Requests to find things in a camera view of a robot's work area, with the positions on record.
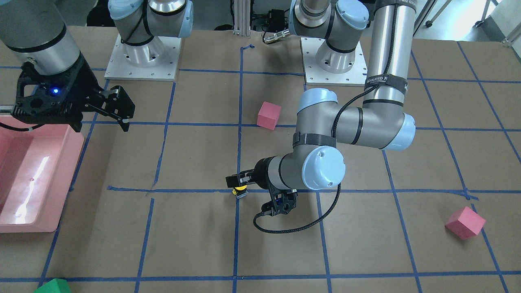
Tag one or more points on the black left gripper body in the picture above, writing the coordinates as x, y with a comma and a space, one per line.
260, 170

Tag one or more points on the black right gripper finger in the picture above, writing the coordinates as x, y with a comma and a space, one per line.
124, 123

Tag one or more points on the pink plastic bin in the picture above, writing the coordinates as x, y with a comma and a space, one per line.
36, 171

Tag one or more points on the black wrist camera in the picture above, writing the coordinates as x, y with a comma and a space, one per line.
282, 202

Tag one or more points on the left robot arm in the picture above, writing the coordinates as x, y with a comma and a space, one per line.
315, 163

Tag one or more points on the pink cube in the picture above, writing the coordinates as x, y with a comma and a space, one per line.
465, 223
268, 115

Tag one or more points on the pink cube far side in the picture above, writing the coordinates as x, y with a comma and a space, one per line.
465, 223

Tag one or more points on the green cube far corner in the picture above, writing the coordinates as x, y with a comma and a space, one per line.
55, 285

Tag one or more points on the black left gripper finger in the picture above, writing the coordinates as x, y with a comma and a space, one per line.
237, 180

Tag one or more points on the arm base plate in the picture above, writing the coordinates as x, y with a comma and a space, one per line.
156, 60
324, 66

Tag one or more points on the pink cube near centre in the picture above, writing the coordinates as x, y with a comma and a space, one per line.
268, 115

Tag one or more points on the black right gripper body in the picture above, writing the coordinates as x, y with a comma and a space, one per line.
82, 84

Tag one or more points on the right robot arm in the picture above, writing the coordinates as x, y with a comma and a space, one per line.
35, 30

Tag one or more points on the yellow push button switch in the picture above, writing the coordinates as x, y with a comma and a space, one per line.
240, 192

